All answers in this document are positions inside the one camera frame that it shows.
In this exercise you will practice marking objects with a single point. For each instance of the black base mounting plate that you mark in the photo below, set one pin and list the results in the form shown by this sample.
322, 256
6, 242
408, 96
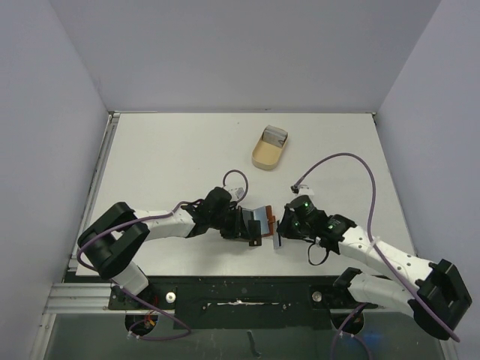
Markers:
250, 302

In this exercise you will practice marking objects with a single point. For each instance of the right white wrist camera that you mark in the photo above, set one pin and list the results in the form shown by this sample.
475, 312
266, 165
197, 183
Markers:
302, 189

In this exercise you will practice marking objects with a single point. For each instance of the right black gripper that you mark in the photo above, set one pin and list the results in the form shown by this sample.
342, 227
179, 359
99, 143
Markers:
286, 226

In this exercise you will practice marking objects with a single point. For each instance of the dark credit card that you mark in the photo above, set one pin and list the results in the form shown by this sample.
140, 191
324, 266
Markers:
247, 215

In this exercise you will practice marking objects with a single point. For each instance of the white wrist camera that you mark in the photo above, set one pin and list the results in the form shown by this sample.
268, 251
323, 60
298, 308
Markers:
237, 193
302, 189

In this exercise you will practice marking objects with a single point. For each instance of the brown leather card holder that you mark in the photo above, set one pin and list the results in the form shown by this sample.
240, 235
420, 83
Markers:
265, 215

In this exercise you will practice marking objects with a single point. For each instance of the aluminium rail front left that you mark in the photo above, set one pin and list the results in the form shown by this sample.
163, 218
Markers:
78, 298

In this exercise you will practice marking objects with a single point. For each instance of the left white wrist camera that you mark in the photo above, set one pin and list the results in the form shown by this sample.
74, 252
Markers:
237, 193

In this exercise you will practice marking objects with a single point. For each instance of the black credit card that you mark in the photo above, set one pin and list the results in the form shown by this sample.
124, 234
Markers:
254, 233

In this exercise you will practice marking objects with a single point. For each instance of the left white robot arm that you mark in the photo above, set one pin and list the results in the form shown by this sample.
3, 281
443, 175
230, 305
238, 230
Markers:
109, 245

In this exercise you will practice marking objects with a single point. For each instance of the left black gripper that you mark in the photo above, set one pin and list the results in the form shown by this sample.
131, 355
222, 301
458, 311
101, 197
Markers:
238, 230

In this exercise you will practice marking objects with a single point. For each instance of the silver striped credit card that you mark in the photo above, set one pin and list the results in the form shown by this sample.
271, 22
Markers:
276, 237

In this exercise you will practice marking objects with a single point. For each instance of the tan oval cardboard tray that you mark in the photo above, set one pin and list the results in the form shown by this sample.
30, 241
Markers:
265, 156

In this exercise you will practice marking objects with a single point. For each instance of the aluminium rail left edge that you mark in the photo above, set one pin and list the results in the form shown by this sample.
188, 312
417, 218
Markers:
105, 146

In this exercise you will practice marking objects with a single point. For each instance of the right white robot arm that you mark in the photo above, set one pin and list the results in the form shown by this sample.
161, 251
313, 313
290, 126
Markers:
432, 293

